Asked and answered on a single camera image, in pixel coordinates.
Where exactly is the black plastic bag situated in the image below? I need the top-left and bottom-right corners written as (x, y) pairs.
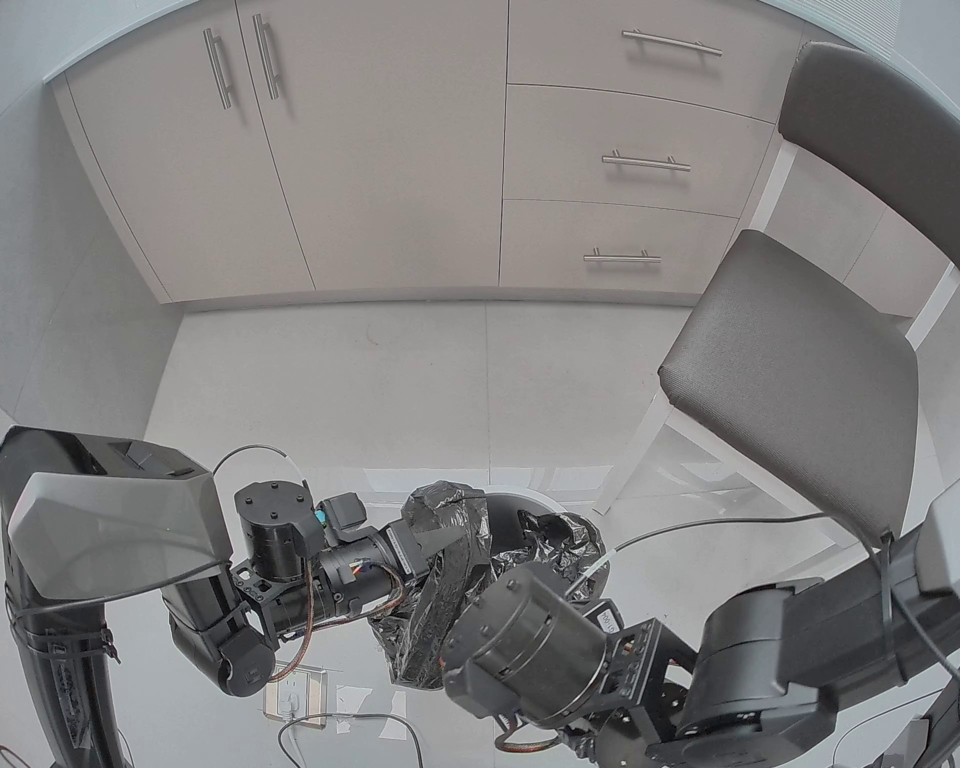
top-left (371, 480), bottom-right (606, 691)

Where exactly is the white trash bin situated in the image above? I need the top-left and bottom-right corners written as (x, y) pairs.
top-left (480, 489), bottom-right (610, 601)

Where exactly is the beige floor cabinet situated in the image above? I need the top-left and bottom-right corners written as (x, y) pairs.
top-left (48, 0), bottom-right (948, 320)

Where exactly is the black cable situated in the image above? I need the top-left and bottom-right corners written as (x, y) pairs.
top-left (277, 711), bottom-right (426, 768)
top-left (581, 513), bottom-right (920, 676)
top-left (212, 444), bottom-right (310, 492)

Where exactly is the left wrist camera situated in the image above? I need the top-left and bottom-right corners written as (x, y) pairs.
top-left (315, 491), bottom-right (370, 543)

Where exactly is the grey padded white chair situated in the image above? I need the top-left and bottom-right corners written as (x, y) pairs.
top-left (592, 41), bottom-right (960, 595)

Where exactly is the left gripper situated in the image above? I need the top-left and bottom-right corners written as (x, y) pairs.
top-left (318, 516), bottom-right (466, 622)

